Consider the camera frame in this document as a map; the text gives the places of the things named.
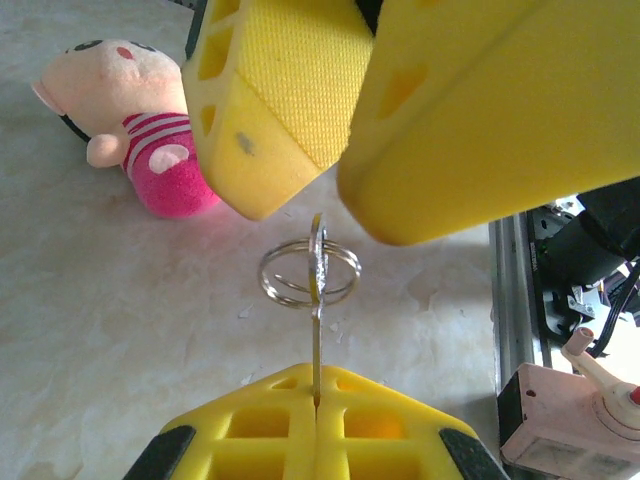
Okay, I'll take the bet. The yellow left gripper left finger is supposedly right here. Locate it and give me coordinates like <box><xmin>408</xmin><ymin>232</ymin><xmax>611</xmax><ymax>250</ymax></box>
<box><xmin>122</xmin><ymin>363</ymin><xmax>318</xmax><ymax>480</ymax></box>

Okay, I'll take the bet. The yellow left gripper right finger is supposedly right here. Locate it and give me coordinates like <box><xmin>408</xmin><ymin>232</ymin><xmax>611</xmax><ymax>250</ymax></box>
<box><xmin>317</xmin><ymin>364</ymin><xmax>511</xmax><ymax>480</ymax></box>

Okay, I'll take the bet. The silver key ring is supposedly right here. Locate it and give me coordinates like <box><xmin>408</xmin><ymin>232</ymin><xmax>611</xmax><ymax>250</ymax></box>
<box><xmin>257</xmin><ymin>238</ymin><xmax>363</xmax><ymax>309</ymax></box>

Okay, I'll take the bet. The pink plush doll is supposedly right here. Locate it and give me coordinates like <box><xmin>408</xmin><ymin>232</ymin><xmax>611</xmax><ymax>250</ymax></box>
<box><xmin>30</xmin><ymin>38</ymin><xmax>222</xmax><ymax>220</ymax></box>

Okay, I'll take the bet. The aluminium frame rail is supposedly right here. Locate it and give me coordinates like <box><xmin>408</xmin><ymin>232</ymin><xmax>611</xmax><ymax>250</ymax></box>
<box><xmin>488</xmin><ymin>209</ymin><xmax>554</xmax><ymax>401</ymax></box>

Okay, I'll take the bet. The black cable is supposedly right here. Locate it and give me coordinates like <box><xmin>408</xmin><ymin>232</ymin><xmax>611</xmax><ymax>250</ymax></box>
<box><xmin>593</xmin><ymin>259</ymin><xmax>640</xmax><ymax>359</ymax></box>

